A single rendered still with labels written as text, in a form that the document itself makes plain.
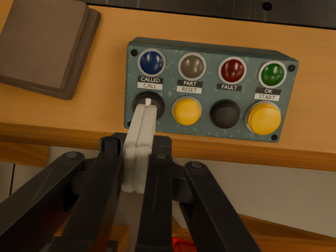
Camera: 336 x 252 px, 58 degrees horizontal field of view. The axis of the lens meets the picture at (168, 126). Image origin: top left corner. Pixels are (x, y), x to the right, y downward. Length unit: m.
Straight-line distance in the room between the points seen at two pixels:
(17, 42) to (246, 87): 0.21
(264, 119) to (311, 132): 0.07
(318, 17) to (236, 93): 0.15
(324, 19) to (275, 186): 0.96
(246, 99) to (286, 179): 1.03
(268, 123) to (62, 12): 0.22
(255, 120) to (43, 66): 0.20
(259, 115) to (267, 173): 1.00
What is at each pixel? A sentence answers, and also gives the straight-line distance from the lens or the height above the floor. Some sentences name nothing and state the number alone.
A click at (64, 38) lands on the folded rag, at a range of 0.31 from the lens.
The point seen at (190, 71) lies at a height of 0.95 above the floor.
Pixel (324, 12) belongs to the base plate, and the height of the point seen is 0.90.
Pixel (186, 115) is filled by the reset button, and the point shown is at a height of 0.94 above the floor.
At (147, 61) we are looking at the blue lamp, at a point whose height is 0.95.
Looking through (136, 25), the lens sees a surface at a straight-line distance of 0.34.
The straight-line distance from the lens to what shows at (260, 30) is 0.36.
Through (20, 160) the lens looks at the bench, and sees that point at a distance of 1.06.
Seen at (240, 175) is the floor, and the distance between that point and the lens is 1.24.
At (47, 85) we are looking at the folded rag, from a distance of 0.30.
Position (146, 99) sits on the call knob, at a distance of 0.26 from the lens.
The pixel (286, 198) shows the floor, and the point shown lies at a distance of 1.30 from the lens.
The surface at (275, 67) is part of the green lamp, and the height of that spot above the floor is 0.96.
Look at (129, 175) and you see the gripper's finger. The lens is 0.17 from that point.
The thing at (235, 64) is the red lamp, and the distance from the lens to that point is 0.27.
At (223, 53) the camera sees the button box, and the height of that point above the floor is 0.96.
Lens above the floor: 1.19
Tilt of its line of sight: 77 degrees down
